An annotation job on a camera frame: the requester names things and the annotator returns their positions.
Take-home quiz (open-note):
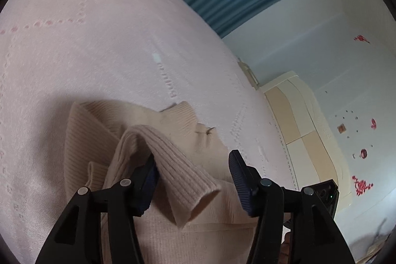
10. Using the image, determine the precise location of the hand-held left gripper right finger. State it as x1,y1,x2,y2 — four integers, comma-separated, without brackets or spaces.
228,149,356,264

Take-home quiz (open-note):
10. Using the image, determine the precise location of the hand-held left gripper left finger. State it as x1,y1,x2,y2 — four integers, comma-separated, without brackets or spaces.
35,153,160,264

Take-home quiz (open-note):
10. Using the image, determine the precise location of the pink knit sweater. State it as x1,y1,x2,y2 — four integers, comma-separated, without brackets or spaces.
63,100,263,264

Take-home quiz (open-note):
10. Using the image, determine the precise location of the cream bed headboard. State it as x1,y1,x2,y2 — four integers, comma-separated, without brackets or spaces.
262,71,353,209

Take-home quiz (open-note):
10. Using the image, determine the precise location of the pink patterned bed sheet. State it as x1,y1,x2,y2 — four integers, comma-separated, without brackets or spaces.
0,0,302,264

